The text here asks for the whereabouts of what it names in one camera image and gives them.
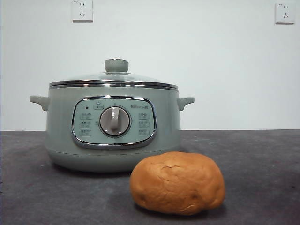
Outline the glass lid with green knob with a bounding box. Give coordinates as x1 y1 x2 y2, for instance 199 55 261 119
48 58 179 91

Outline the brown potato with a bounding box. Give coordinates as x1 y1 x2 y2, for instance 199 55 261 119
129 151 226 216

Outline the pale green electric cooking pot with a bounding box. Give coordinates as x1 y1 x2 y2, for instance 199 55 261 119
29 81 195 173

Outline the white wall socket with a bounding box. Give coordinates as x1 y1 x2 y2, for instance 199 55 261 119
275 2 296 24
72 0 94 23

